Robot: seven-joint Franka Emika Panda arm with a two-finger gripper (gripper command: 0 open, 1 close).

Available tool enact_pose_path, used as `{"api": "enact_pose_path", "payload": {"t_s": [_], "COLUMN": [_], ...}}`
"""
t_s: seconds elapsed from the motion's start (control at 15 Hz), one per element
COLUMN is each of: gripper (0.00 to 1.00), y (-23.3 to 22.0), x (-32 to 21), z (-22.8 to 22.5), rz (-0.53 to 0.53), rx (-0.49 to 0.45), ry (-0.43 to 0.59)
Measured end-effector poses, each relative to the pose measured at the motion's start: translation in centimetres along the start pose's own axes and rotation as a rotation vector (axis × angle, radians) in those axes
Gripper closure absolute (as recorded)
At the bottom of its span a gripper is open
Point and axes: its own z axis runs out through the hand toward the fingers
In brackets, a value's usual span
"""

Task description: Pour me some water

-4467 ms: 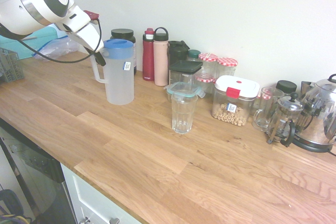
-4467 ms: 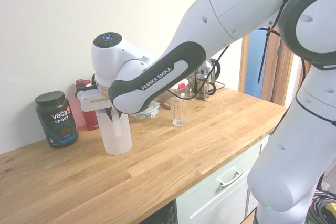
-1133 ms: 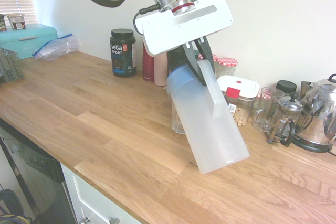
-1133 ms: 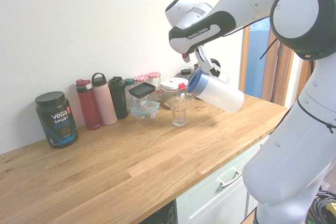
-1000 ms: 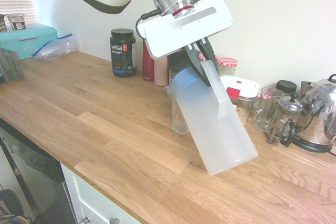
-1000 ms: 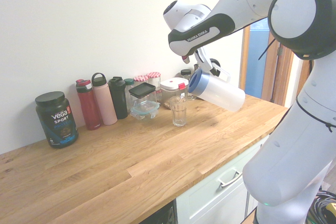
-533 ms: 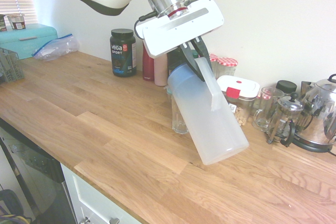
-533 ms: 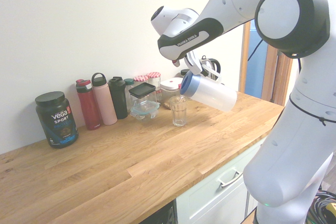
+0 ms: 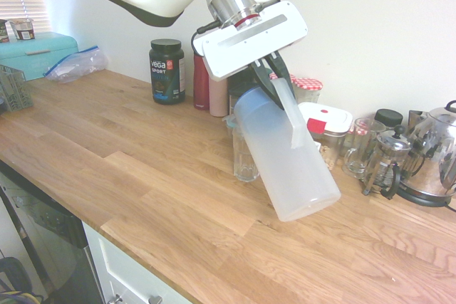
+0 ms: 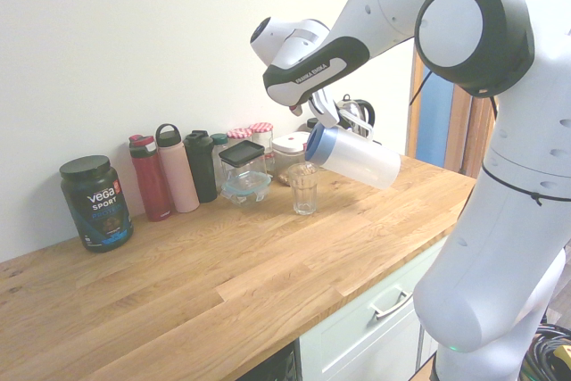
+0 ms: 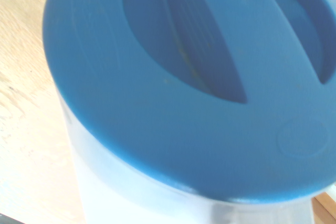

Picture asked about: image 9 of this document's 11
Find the red water bottle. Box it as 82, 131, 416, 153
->
193, 51, 211, 110

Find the jar with black lid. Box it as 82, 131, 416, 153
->
373, 108, 404, 130

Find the yogurt cup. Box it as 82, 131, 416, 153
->
9, 18, 36, 41

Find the black dishwasher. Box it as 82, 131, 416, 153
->
0, 164, 104, 304

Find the clear zip plastic bag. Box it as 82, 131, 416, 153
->
43, 45, 109, 85

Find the silver drawer handle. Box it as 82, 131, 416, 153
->
110, 293, 164, 304

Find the stainless steel electric kettle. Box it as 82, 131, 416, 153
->
397, 100, 456, 209

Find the glass container teal clip lid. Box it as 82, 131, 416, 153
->
222, 115, 238, 137

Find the grey plastic basket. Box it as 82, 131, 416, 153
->
0, 64, 35, 112

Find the translucent pitcher with blue lid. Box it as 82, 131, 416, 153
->
233, 78, 342, 222

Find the teal bread box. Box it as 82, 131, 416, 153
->
0, 31, 80, 83

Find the small jar red checkered lid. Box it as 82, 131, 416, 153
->
343, 120, 373, 157

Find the cereal container white red lid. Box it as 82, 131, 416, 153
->
297, 102, 353, 172

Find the black shaker bottle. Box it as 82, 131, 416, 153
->
227, 68, 259, 93

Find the clear glass mug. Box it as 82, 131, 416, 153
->
342, 117, 388, 179

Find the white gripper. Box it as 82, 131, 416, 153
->
194, 0, 309, 110

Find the glass French press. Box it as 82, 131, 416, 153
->
362, 125, 414, 201

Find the white cabinet drawer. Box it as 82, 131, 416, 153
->
82, 220, 195, 304

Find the clear faceted drinking glass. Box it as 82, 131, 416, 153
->
232, 127, 261, 183

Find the bundle of floor cables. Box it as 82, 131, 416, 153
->
0, 257, 43, 304

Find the black Vega protein tub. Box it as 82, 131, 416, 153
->
148, 38, 186, 105

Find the pink water bottle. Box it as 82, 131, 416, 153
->
208, 75, 229, 117

